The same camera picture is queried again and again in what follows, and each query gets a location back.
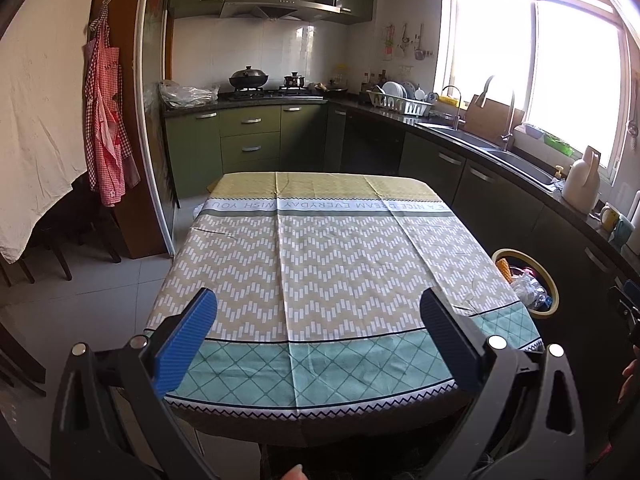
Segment green kitchen base cabinets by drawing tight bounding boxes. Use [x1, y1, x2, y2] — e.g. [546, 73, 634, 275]
[164, 102, 640, 361]

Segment red checked apron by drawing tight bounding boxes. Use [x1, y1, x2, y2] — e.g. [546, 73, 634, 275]
[82, 0, 141, 209]

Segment white dish rack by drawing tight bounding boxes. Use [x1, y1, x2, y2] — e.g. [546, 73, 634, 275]
[367, 87, 434, 116]

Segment steel double sink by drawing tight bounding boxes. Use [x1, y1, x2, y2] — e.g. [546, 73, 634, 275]
[417, 120, 559, 186]

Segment clear plastic bag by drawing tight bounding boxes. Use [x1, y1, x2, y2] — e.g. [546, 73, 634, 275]
[159, 80, 220, 110]

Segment white plastic jug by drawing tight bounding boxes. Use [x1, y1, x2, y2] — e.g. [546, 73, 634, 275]
[561, 146, 602, 215]

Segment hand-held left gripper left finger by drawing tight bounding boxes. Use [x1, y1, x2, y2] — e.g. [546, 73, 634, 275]
[50, 287, 221, 480]

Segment person's right hand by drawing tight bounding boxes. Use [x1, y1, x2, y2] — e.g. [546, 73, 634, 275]
[620, 364, 640, 404]

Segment black wok with lid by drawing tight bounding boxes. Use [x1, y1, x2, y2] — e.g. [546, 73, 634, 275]
[229, 65, 270, 90]

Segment kitchen window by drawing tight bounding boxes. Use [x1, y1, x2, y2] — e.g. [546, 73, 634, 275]
[432, 0, 640, 186]

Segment white hanging cloth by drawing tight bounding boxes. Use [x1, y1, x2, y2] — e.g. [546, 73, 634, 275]
[0, 0, 104, 265]

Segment dark wooden chair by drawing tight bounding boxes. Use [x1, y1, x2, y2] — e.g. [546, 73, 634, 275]
[27, 175, 124, 284]

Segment black gas stove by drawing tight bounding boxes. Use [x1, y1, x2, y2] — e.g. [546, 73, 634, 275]
[220, 87, 316, 100]

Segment wooden cutting board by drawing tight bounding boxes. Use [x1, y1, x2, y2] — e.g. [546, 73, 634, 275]
[465, 95, 526, 136]

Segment black built-in dishwasher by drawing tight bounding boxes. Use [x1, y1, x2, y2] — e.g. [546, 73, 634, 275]
[342, 112, 405, 176]

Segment tall arched steel faucet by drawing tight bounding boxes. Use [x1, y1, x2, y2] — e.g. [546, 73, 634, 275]
[479, 75, 517, 154]

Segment condiment bottles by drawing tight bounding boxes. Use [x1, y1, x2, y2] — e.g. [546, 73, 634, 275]
[360, 70, 384, 96]

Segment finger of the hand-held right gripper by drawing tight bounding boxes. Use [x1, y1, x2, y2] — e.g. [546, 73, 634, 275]
[607, 282, 640, 346]

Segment yellow rimmed blue trash bin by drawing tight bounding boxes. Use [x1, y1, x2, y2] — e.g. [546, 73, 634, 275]
[491, 247, 560, 320]

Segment green plastic basket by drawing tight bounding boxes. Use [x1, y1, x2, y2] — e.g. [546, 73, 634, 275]
[542, 131, 576, 157]

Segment patterned tablecloth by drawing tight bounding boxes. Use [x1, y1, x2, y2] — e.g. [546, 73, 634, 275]
[142, 171, 546, 448]

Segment clear plastic wrapper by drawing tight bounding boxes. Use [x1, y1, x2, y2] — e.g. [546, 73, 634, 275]
[510, 269, 551, 311]

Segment stack of white plates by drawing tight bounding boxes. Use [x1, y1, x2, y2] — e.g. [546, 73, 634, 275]
[381, 81, 416, 100]

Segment white framed sliding door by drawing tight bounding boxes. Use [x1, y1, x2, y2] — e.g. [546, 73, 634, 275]
[135, 0, 179, 256]

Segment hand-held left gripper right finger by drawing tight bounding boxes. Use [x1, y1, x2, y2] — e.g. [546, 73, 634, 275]
[419, 287, 586, 480]

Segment hanging kitchen utensils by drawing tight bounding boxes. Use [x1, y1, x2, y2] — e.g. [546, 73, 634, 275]
[382, 22, 434, 64]

